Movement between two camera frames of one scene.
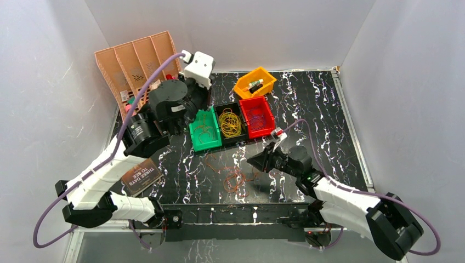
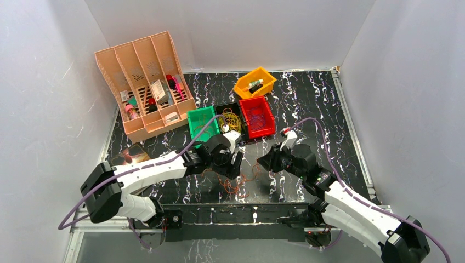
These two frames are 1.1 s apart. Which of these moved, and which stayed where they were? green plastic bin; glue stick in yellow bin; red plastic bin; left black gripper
Moved: left black gripper
Stayed: green plastic bin; red plastic bin; glue stick in yellow bin
